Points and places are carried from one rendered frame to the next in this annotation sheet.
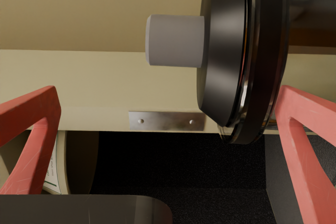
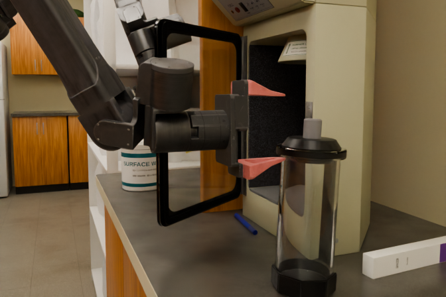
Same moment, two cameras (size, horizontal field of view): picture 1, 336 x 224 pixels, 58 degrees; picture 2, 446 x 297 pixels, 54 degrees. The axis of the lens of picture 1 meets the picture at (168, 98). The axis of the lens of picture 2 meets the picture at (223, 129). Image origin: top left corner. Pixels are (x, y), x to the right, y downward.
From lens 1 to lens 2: 0.57 m
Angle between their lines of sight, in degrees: 34
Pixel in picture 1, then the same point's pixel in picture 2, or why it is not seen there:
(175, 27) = (311, 128)
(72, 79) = (336, 67)
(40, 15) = not seen: outside the picture
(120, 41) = (435, 67)
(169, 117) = not seen: hidden behind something
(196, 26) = (312, 136)
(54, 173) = (292, 52)
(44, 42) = not seen: outside the picture
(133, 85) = (331, 102)
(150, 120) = (308, 112)
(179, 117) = not seen: hidden behind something
